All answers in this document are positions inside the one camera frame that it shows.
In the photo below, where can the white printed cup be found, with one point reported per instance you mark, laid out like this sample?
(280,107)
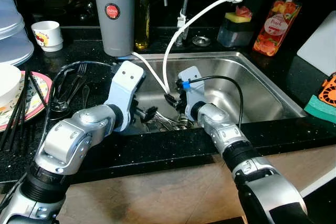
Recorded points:
(47,38)

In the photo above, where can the yellow oil glass bottle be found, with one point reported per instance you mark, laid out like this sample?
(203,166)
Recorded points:
(142,30)

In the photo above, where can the red scrubber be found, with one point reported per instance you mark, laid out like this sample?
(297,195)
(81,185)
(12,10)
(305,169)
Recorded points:
(243,10)

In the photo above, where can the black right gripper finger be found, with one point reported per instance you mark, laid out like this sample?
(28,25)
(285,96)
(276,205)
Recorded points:
(172,100)
(176,95)

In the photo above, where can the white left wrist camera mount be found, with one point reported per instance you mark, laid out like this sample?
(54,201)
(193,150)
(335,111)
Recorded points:
(126,82)

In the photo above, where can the grey water filter canister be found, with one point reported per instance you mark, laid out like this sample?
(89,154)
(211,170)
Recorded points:
(113,30)

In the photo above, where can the white tiered plastic container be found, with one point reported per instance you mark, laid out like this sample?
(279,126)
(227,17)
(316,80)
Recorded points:
(13,30)

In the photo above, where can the dark sponge holder box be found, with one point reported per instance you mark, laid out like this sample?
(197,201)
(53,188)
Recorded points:
(233,34)

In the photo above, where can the metal fork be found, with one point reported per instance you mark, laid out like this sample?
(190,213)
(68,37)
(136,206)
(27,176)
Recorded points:
(71,90)

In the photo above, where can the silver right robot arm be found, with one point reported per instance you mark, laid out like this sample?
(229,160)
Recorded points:
(226,135)

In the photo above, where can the metal spoon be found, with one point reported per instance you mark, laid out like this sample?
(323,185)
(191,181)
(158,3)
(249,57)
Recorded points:
(168,123)

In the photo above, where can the stainless steel sink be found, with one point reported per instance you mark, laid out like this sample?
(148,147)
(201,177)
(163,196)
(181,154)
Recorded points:
(257,93)

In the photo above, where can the pink rimmed patterned plate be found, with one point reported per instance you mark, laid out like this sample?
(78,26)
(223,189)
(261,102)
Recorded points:
(39,95)

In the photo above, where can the green sponge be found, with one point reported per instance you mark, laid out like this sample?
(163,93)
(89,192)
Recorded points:
(317,108)

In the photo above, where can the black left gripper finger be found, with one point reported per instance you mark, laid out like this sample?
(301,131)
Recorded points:
(149,121)
(152,110)

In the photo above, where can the round chrome counter cap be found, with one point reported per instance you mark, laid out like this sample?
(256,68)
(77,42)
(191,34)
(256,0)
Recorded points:
(201,41)

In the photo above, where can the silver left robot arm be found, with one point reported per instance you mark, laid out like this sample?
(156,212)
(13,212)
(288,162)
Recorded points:
(63,140)

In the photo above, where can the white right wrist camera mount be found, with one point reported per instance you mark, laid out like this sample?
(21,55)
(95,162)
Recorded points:
(191,90)

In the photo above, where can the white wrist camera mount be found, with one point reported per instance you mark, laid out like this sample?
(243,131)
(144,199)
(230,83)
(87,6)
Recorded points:
(191,90)
(126,82)

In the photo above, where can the white cutting board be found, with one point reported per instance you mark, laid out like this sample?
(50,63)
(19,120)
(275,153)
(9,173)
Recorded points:
(320,45)

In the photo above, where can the yellow sponge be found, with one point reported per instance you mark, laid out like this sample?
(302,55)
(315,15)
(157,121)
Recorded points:
(233,18)

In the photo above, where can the orange handheld fan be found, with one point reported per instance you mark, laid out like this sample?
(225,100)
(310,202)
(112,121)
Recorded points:
(328,92)

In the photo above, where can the white bowl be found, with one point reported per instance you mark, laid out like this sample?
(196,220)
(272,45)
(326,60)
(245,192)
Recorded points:
(8,85)

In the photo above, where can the chrome sink faucet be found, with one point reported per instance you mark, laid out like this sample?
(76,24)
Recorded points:
(185,9)

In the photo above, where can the beige cabinet front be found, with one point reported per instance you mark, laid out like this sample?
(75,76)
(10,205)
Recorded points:
(157,192)

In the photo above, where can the peach soap pump bottle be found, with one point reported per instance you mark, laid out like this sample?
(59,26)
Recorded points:
(275,24)

